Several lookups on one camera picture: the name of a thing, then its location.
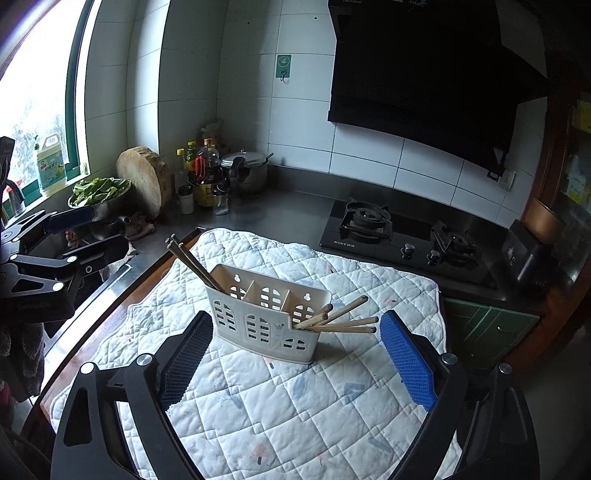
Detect pile of wooden chopsticks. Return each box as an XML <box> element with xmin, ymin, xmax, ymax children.
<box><xmin>166</xmin><ymin>234</ymin><xmax>378</xmax><ymax>334</ymax></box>

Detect green cabinet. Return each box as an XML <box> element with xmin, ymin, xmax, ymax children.
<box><xmin>443</xmin><ymin>295</ymin><xmax>542</xmax><ymax>371</ymax></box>

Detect copper coloured pot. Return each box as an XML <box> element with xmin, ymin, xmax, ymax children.
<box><xmin>524</xmin><ymin>198</ymin><xmax>567</xmax><ymax>245</ymax></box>

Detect white quilted blanket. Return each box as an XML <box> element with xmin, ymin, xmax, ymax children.
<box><xmin>48</xmin><ymin>227</ymin><xmax>462</xmax><ymax>480</ymax></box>

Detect round wooden cutting board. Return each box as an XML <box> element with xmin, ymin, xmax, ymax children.
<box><xmin>116</xmin><ymin>146</ymin><xmax>174</xmax><ymax>221</ymax></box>

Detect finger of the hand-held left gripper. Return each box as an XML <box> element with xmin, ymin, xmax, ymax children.
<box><xmin>8</xmin><ymin>233</ymin><xmax>131</xmax><ymax>297</ymax></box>
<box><xmin>0</xmin><ymin>206</ymin><xmax>99</xmax><ymax>252</ymax></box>

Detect green leafy vegetables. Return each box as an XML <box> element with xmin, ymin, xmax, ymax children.
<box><xmin>71</xmin><ymin>178</ymin><xmax>131</xmax><ymax>206</ymax></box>

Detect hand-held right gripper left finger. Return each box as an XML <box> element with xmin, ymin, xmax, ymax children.
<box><xmin>50</xmin><ymin>310</ymin><xmax>214</xmax><ymax>480</ymax></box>

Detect white plastic utensil holder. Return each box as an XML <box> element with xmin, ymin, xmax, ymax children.
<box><xmin>204</xmin><ymin>264</ymin><xmax>333</xmax><ymax>365</ymax></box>

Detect black range hood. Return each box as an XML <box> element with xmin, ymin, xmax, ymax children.
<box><xmin>327</xmin><ymin>0</ymin><xmax>555</xmax><ymax>180</ymax></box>

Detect metal bowl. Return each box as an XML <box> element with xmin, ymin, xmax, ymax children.
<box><xmin>68</xmin><ymin>179</ymin><xmax>133</xmax><ymax>222</ymax></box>

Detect black kitchen appliance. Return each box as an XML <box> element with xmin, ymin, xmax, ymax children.
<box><xmin>501</xmin><ymin>219</ymin><xmax>555</xmax><ymax>288</ymax></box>

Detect black gas stove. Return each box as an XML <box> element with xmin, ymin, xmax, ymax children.
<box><xmin>320</xmin><ymin>199</ymin><xmax>499</xmax><ymax>289</ymax></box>

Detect metal pressure cooker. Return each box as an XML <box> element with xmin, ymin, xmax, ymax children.
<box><xmin>221</xmin><ymin>148</ymin><xmax>275</xmax><ymax>195</ymax></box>

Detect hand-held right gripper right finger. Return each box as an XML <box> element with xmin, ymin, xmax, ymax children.
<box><xmin>379</xmin><ymin>310</ymin><xmax>542</xmax><ymax>480</ymax></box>

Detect crumpled rag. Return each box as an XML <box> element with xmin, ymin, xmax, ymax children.
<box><xmin>124</xmin><ymin>211</ymin><xmax>156</xmax><ymax>241</ymax></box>

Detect green window frame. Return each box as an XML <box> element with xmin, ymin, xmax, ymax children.
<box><xmin>65</xmin><ymin>0</ymin><xmax>96</xmax><ymax>182</ymax></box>

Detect large dark oil bottle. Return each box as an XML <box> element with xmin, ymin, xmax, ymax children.
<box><xmin>194</xmin><ymin>138</ymin><xmax>227</xmax><ymax>206</ymax></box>

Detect white detergent jug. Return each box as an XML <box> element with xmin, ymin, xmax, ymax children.
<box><xmin>36</xmin><ymin>133</ymin><xmax>66</xmax><ymax>195</ymax></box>

